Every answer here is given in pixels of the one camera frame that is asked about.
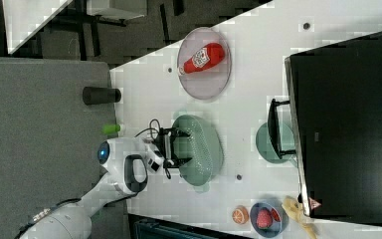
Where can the green cylinder post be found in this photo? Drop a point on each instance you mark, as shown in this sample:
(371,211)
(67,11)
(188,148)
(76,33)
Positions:
(111,128)

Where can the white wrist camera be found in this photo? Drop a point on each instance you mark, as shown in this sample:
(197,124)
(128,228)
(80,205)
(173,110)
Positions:
(154,157)

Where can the black cylinder post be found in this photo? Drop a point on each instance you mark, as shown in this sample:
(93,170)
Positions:
(98,96)

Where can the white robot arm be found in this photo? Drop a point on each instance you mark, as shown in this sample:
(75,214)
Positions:
(127,161)

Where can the black toaster oven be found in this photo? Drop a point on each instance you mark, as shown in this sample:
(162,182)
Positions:
(335,101)

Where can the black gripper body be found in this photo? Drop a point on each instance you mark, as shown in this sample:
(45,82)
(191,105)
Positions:
(163,144)

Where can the grey round plate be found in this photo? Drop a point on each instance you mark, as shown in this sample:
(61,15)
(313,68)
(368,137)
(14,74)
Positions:
(210,83)

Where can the white side table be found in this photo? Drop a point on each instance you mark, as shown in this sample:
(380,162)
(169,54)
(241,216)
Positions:
(24,18)

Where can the blue bowl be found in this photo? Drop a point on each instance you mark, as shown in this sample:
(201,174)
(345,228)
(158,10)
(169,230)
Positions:
(278,220)

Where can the green oval strainer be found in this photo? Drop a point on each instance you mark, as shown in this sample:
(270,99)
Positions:
(203,149)

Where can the yellow banana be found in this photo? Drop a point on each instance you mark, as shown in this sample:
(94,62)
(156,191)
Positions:
(294,210)

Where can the red strawberry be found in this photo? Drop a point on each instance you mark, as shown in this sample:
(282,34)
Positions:
(264,219)

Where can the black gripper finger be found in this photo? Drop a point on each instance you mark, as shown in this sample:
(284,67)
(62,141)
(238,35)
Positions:
(176,132)
(178,162)

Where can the orange slice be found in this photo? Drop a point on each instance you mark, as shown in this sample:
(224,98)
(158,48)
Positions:
(240,215)

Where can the red plush ketchup bottle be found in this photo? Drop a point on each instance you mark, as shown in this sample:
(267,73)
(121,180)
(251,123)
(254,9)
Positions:
(205,58)

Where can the green cup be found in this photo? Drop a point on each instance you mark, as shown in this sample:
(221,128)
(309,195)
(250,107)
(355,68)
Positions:
(266,149)

